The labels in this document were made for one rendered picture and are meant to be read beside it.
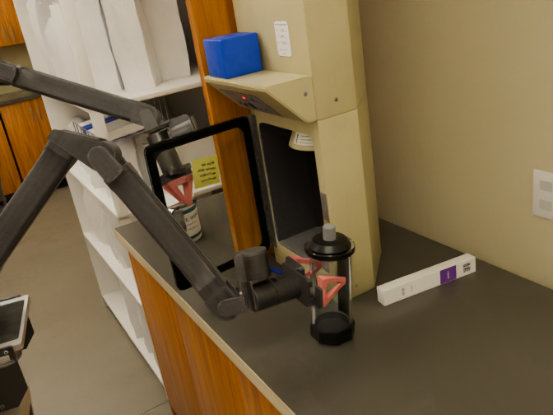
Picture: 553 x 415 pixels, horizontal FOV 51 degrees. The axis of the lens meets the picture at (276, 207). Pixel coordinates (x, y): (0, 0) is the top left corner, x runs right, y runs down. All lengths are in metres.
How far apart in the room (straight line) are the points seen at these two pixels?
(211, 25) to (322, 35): 0.38
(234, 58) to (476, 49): 0.58
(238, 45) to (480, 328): 0.84
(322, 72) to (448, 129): 0.47
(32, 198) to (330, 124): 0.64
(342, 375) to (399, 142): 0.80
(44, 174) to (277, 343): 0.63
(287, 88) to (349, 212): 0.35
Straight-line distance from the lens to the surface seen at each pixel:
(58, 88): 1.62
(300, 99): 1.27
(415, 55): 1.67
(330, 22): 1.30
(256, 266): 1.18
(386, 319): 1.42
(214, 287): 1.18
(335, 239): 1.25
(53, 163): 1.19
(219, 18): 1.58
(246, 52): 1.42
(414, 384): 1.23
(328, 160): 1.34
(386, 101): 1.79
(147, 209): 1.17
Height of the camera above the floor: 1.73
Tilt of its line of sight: 22 degrees down
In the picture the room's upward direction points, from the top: 9 degrees counter-clockwise
